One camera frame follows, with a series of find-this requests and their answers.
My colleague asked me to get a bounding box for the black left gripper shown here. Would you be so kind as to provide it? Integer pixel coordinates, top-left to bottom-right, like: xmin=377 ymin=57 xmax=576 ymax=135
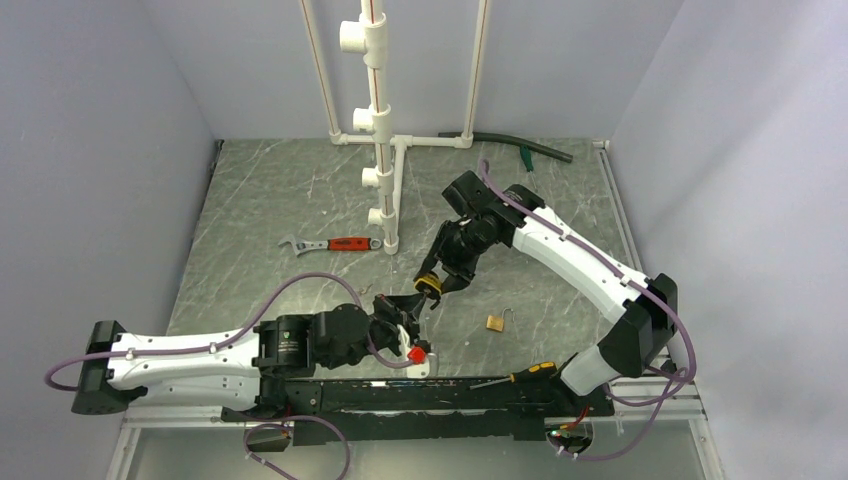
xmin=323 ymin=293 xmax=425 ymax=370

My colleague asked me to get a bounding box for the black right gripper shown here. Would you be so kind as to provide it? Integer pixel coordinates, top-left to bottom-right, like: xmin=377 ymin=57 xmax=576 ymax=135
xmin=416 ymin=216 xmax=498 ymax=295

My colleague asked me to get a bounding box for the yellow black padlock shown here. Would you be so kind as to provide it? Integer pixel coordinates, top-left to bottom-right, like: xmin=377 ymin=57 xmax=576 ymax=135
xmin=413 ymin=272 xmax=442 ymax=301

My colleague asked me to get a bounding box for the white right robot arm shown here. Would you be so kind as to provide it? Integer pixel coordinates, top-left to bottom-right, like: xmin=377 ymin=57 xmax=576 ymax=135
xmin=414 ymin=171 xmax=678 ymax=415

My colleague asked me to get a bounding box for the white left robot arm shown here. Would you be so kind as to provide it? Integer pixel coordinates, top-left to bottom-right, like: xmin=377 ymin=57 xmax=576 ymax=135
xmin=71 ymin=294 xmax=438 ymax=420

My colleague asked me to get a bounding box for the brass padlock open shackle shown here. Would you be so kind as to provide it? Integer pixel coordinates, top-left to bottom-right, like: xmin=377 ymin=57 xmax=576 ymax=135
xmin=485 ymin=308 xmax=517 ymax=333

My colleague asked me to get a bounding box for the yellow black screwdriver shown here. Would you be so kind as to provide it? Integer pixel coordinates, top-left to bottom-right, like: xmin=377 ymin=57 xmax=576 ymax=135
xmin=469 ymin=361 xmax=558 ymax=390

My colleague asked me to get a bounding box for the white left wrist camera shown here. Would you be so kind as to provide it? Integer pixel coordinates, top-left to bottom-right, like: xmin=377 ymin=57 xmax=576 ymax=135
xmin=399 ymin=327 xmax=438 ymax=380

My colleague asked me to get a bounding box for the red handled adjustable wrench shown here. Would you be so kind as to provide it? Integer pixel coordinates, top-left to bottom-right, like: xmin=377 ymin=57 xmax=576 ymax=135
xmin=278 ymin=235 xmax=383 ymax=256

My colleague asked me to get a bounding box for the black rubber hose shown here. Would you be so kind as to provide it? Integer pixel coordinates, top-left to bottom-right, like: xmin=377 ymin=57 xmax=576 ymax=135
xmin=437 ymin=131 xmax=575 ymax=164

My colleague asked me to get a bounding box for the green handled screwdriver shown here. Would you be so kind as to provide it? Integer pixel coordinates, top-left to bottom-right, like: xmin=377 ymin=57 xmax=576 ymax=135
xmin=519 ymin=145 xmax=534 ymax=173

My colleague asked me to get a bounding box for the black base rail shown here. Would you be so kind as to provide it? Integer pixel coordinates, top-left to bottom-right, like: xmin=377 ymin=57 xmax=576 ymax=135
xmin=221 ymin=368 xmax=615 ymax=446

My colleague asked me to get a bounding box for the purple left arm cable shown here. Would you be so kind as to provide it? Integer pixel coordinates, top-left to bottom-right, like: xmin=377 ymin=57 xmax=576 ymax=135
xmin=44 ymin=271 xmax=425 ymax=392

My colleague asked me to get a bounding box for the white PVC pipe frame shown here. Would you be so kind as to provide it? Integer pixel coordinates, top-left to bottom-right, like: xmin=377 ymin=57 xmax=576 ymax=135
xmin=299 ymin=1 xmax=490 ymax=255

